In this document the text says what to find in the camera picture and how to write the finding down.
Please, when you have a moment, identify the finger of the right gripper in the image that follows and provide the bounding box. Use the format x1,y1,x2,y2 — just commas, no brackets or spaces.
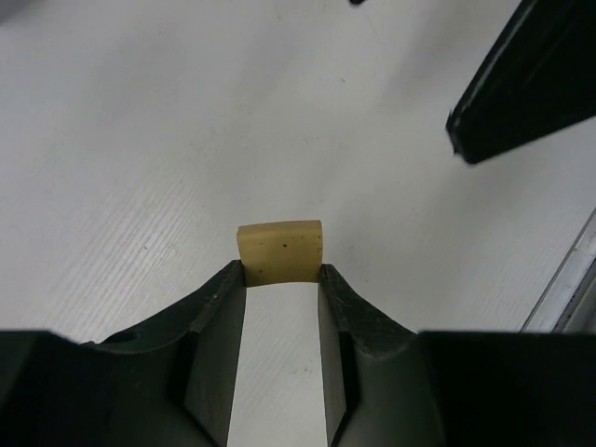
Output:
446,0,595,165

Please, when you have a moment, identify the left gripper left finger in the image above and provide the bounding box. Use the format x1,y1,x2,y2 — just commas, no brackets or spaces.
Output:
1,261,247,446

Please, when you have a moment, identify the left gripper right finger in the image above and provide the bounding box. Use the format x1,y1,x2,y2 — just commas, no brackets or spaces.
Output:
318,264,595,446

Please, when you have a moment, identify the tan eraser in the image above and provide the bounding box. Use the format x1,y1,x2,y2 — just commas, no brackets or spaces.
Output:
237,220,323,288

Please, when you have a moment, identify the aluminium front rail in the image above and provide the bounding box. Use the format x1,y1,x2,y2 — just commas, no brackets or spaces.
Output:
521,211,595,334

